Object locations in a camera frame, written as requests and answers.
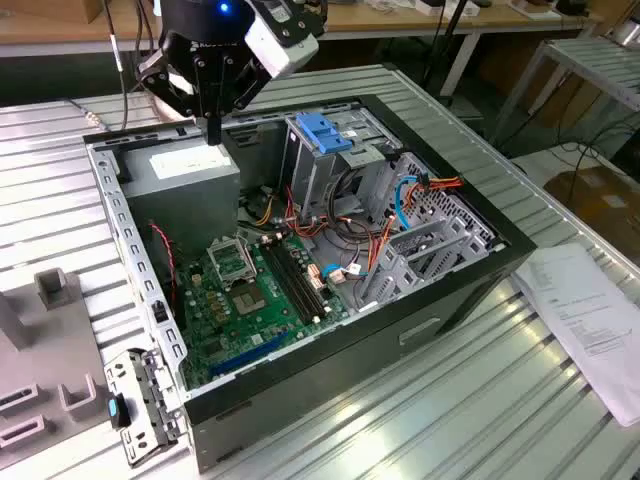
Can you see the blue expansion slot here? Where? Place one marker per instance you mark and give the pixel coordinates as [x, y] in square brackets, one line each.
[250, 356]

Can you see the black RAM slot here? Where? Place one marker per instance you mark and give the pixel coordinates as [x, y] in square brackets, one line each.
[301, 276]
[287, 280]

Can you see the blue plastic cage latch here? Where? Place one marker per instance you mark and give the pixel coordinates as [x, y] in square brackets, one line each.
[320, 132]

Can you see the white printed paper sheet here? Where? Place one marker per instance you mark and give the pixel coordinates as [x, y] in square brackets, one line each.
[575, 310]

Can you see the green motherboard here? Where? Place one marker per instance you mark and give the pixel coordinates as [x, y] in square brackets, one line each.
[280, 320]

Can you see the wooden desk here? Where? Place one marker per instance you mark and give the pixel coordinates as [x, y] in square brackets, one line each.
[50, 27]

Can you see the brown cardboard floor box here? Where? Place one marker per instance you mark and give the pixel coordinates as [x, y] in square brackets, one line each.
[600, 200]

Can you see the grey power supply unit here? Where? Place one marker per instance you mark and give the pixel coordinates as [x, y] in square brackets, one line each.
[180, 210]

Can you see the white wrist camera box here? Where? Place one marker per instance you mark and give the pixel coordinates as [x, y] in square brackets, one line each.
[280, 47]

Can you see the grey metal disk bay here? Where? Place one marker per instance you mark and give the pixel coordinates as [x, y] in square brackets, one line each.
[435, 240]

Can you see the black open PC case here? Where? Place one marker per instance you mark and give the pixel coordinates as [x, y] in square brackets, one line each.
[350, 370]

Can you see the grey metal drive cage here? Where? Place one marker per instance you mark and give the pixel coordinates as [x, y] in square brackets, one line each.
[320, 180]

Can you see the grey parts rack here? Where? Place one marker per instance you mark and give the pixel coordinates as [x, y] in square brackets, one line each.
[50, 350]

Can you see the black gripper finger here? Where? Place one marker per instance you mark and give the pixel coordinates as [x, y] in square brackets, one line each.
[155, 80]
[247, 90]

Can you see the metal slat side table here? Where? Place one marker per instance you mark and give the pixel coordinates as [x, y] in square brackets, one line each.
[600, 65]

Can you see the grey metal slot bracket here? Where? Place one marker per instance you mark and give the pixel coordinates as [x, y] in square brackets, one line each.
[150, 400]

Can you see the small black switch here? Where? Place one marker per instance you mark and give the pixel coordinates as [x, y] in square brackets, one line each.
[160, 311]

